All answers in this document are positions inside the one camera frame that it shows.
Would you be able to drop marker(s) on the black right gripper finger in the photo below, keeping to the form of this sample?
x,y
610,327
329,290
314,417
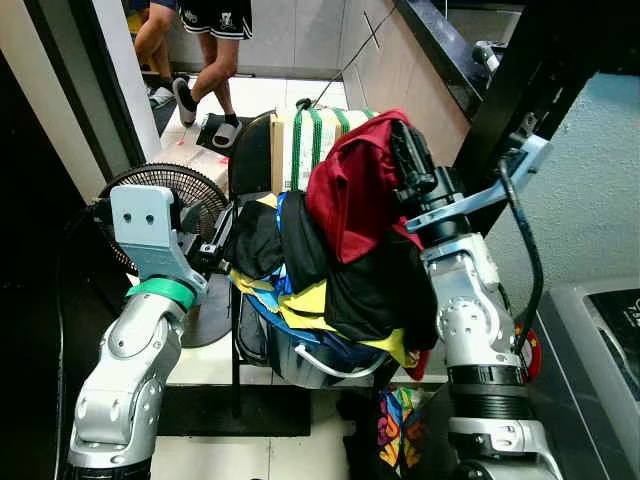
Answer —
x,y
404,152
424,158

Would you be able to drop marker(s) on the red garment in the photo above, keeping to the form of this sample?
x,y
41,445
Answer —
x,y
352,190

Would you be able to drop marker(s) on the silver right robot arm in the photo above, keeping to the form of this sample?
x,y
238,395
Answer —
x,y
472,305

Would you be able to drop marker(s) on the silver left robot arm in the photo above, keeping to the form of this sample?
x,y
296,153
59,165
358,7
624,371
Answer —
x,y
128,372

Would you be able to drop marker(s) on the grey top-load washing machine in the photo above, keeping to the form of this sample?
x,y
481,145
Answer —
x,y
590,380

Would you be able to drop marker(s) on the black standing fan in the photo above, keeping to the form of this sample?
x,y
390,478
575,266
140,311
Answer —
x,y
180,185

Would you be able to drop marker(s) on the dark navy garment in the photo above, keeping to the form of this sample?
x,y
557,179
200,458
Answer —
x,y
275,240

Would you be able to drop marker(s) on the beige cabinet with dark counter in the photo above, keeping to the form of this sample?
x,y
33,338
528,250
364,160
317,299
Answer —
x,y
400,60

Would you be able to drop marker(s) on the black chair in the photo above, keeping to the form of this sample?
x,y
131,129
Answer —
x,y
250,150

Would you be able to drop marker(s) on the black garment with yellow trim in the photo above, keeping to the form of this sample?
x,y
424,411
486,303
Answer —
x,y
378,290

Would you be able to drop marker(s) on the blue laundry basket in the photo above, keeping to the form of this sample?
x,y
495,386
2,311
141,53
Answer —
x,y
310,358

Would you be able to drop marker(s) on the black floor mat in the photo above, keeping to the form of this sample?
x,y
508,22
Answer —
x,y
230,410

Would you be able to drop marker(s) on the person in black shorts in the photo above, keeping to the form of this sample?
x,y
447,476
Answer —
x,y
218,60

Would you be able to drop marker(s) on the round red sticker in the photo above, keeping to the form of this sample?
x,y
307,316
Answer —
x,y
528,352

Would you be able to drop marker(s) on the person in blue shorts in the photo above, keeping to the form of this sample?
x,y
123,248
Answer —
x,y
153,40

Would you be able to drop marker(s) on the multicoloured patterned cloth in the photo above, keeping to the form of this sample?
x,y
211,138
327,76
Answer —
x,y
400,430

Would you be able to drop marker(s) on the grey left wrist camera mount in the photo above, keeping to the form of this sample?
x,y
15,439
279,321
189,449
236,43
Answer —
x,y
148,232

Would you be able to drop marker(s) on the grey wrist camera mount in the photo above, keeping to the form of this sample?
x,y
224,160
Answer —
x,y
500,180
148,232

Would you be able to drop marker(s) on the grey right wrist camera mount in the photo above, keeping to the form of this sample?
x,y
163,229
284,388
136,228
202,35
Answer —
x,y
500,180

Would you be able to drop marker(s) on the black door frame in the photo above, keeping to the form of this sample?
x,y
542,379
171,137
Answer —
x,y
540,70

